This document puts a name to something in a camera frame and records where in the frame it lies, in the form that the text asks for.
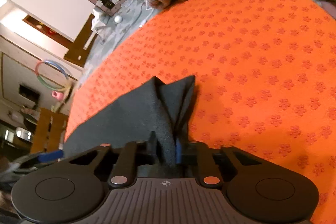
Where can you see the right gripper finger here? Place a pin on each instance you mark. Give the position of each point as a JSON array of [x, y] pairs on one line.
[[178, 151]]

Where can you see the dark grey shorts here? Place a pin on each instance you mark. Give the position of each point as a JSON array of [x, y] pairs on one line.
[[153, 111]]

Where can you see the wooden chair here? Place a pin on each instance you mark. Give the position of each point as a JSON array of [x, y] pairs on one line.
[[80, 48], [49, 132]]

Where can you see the pink kettlebell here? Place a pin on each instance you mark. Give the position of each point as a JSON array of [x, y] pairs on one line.
[[59, 96]]

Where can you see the colourful hula hoop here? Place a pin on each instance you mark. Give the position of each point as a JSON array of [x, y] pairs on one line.
[[52, 75]]

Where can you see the orange patterned mat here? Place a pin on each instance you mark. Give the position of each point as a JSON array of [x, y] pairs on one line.
[[265, 70]]

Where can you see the brown wooden door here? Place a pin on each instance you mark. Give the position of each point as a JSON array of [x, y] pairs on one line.
[[46, 30]]

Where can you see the checkered tablecloth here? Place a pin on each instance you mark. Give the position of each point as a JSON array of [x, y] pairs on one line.
[[135, 13]]

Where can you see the white tissue box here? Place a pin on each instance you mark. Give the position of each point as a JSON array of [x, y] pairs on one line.
[[100, 19]]

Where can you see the black wall television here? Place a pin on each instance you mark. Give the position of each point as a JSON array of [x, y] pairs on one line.
[[29, 93]]

